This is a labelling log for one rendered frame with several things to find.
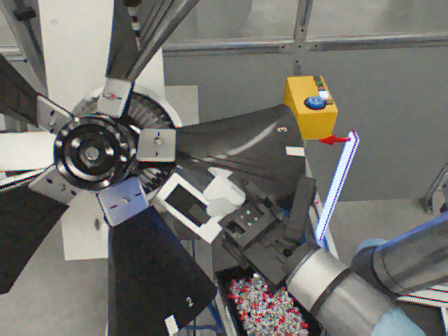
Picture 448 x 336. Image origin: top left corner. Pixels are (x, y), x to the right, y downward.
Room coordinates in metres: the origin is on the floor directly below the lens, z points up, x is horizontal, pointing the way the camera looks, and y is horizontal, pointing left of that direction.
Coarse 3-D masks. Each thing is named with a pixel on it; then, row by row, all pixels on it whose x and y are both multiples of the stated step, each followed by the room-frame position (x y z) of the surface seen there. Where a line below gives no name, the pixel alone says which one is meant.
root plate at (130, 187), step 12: (132, 180) 0.44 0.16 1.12; (108, 192) 0.39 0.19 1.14; (120, 192) 0.40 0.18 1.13; (132, 192) 0.42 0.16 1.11; (144, 192) 0.43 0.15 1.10; (108, 204) 0.38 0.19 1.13; (120, 204) 0.39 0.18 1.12; (132, 204) 0.40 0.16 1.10; (144, 204) 0.41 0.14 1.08; (108, 216) 0.36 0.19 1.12; (120, 216) 0.37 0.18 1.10
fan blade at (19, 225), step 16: (16, 192) 0.37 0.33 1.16; (32, 192) 0.38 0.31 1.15; (0, 208) 0.36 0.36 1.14; (16, 208) 0.37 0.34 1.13; (32, 208) 0.38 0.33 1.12; (48, 208) 0.39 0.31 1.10; (64, 208) 0.40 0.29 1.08; (0, 224) 0.35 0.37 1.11; (16, 224) 0.36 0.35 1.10; (32, 224) 0.37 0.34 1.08; (48, 224) 0.38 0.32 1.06; (0, 240) 0.34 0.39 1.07; (16, 240) 0.35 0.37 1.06; (32, 240) 0.36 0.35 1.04; (0, 256) 0.33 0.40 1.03; (16, 256) 0.34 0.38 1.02; (0, 272) 0.32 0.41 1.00; (16, 272) 0.33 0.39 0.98; (0, 288) 0.31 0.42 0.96
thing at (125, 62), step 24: (120, 0) 0.66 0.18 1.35; (144, 0) 0.61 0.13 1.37; (168, 0) 0.59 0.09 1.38; (192, 0) 0.57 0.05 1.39; (120, 24) 0.62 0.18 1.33; (144, 24) 0.57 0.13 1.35; (168, 24) 0.55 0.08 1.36; (120, 48) 0.57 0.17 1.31; (144, 48) 0.54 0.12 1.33; (120, 72) 0.53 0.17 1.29
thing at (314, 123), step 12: (288, 84) 0.82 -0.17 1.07; (300, 84) 0.82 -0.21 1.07; (312, 84) 0.82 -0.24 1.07; (324, 84) 0.82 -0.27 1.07; (288, 96) 0.80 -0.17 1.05; (300, 96) 0.76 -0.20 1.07; (312, 96) 0.76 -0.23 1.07; (300, 108) 0.72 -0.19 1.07; (312, 108) 0.71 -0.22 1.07; (324, 108) 0.71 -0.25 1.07; (336, 108) 0.72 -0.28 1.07; (300, 120) 0.70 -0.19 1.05; (312, 120) 0.70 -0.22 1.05; (324, 120) 0.70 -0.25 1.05; (312, 132) 0.70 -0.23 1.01; (324, 132) 0.70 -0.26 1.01
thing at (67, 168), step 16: (96, 112) 0.53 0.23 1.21; (64, 128) 0.42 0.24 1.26; (80, 128) 0.43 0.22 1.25; (96, 128) 0.43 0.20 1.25; (112, 128) 0.43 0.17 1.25; (128, 128) 0.48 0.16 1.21; (64, 144) 0.41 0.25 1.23; (80, 144) 0.41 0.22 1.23; (96, 144) 0.42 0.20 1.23; (112, 144) 0.42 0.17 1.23; (128, 144) 0.42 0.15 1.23; (64, 160) 0.40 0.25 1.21; (80, 160) 0.40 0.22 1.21; (96, 160) 0.40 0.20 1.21; (112, 160) 0.40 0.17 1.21; (128, 160) 0.40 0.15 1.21; (64, 176) 0.38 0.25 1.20; (80, 176) 0.38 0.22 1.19; (96, 176) 0.38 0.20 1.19; (112, 176) 0.38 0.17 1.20; (128, 176) 0.45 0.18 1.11
